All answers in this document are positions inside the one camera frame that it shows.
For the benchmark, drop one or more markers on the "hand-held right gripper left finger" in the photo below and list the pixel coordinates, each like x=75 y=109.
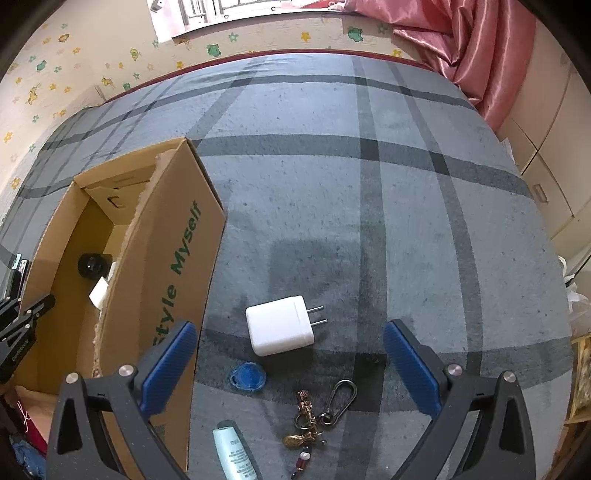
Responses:
x=168 y=369

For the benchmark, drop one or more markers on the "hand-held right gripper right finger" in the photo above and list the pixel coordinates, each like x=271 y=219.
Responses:
x=411 y=369

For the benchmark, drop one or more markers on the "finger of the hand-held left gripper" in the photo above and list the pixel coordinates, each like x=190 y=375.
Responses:
x=39 y=307
x=9 y=308

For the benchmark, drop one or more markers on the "small white charger plug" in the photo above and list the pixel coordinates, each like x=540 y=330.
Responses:
x=99 y=293

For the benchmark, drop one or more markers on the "small round black-white jar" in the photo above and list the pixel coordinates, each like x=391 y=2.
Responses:
x=90 y=266

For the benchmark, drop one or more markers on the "blue key fob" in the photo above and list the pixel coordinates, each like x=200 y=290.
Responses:
x=247 y=376

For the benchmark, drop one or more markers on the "brown cardboard box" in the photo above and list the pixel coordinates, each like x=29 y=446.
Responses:
x=152 y=286

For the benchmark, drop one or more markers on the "teal cosmetic tube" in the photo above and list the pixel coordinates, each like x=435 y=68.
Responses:
x=235 y=454

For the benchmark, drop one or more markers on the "large white charger plug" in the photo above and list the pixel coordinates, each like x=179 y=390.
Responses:
x=279 y=325

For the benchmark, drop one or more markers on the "dark power bank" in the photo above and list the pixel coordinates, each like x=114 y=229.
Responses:
x=14 y=284

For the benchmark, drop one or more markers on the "red fabric item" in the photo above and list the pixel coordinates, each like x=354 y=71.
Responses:
x=25 y=431

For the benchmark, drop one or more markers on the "grey plaid bed blanket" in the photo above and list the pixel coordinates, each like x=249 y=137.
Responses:
x=369 y=207

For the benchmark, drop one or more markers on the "wooden shelf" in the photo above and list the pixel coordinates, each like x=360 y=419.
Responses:
x=582 y=378

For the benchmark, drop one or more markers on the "white plastic bag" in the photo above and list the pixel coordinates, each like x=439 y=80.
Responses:
x=579 y=300

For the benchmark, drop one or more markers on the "beige wardrobe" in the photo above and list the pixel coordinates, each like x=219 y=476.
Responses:
x=549 y=161

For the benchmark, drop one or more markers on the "red bed edge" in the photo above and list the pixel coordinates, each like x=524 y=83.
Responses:
x=231 y=60

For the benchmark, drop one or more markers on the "pink satin curtain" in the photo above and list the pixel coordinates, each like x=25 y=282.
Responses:
x=485 y=46

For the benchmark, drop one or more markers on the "metal window grille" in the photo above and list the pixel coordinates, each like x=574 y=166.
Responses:
x=198 y=11

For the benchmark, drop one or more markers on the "window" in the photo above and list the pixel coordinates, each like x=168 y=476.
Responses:
x=231 y=18

